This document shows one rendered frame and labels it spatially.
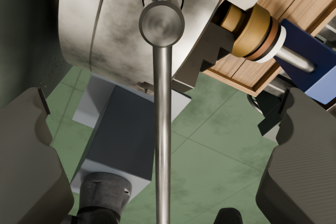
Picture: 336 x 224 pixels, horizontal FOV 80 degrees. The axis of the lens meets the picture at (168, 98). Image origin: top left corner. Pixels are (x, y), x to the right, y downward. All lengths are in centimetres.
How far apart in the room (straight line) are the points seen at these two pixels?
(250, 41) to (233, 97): 154
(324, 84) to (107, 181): 55
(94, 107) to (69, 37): 74
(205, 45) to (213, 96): 153
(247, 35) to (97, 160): 48
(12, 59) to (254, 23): 31
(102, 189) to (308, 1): 70
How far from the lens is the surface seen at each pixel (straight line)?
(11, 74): 29
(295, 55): 42
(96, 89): 88
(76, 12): 21
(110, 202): 62
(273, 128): 79
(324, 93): 47
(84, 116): 100
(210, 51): 30
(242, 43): 34
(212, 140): 223
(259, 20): 34
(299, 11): 63
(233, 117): 203
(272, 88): 75
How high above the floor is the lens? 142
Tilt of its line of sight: 52 degrees down
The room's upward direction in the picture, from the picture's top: 177 degrees counter-clockwise
